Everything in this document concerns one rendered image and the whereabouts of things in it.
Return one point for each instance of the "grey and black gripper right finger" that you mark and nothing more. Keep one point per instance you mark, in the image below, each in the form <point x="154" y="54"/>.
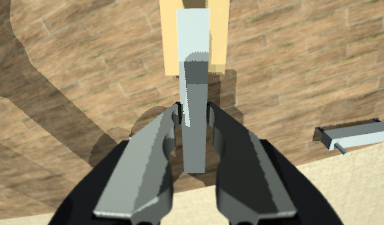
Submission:
<point x="258" y="184"/>

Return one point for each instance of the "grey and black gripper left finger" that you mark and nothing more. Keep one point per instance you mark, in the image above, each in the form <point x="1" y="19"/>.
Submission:
<point x="131" y="184"/>

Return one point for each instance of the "grey square stick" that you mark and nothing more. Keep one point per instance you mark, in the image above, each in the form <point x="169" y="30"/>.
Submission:
<point x="193" y="58"/>

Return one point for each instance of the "pale grey bar with small pegs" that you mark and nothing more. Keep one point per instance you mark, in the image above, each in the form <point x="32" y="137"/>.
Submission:
<point x="352" y="136"/>

